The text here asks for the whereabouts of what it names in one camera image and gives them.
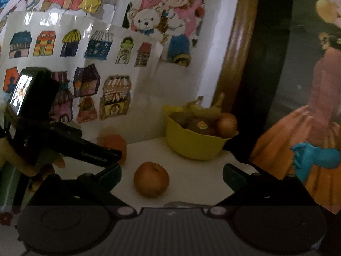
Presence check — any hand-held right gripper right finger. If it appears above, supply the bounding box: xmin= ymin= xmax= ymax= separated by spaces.
xmin=208 ymin=163 xmax=320 ymax=216

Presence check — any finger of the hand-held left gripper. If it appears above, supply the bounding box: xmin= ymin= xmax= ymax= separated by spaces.
xmin=57 ymin=136 xmax=122 ymax=166

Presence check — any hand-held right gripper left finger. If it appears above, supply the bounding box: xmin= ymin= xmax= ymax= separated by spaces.
xmin=27 ymin=163 xmax=134 ymax=218

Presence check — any large red apple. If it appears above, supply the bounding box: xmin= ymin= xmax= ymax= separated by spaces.
xmin=96 ymin=134 xmax=128 ymax=165

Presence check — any round red apple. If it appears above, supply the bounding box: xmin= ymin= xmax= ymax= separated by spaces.
xmin=133 ymin=161 xmax=170 ymax=198

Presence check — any yellow plastic bowl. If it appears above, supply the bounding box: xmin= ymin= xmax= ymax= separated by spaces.
xmin=163 ymin=105 xmax=239 ymax=161

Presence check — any brown kiwi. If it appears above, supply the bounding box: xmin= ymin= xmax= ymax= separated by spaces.
xmin=170 ymin=111 xmax=193 ymax=129

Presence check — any person's left hand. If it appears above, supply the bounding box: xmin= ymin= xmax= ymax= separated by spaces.
xmin=0 ymin=138 xmax=66 ymax=192

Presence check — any small reddish apple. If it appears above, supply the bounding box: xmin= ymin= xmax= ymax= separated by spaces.
xmin=216 ymin=112 xmax=238 ymax=138

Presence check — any kiwi with sticker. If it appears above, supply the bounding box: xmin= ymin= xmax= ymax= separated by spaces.
xmin=186 ymin=119 xmax=217 ymax=137

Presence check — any long banana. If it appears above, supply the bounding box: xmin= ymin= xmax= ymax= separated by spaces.
xmin=188 ymin=93 xmax=226 ymax=120

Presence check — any banana with dark stem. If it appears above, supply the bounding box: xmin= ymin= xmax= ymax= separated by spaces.
xmin=183 ymin=96 xmax=204 ymax=113

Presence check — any house drawings wall sheet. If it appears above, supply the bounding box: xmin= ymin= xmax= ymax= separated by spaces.
xmin=0 ymin=11 xmax=163 ymax=125

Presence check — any orange dress wall poster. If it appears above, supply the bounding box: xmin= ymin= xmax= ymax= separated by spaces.
xmin=250 ymin=0 xmax=341 ymax=215

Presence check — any child and teddy wall poster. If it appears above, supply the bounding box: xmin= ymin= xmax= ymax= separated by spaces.
xmin=120 ymin=0 xmax=214 ymax=67

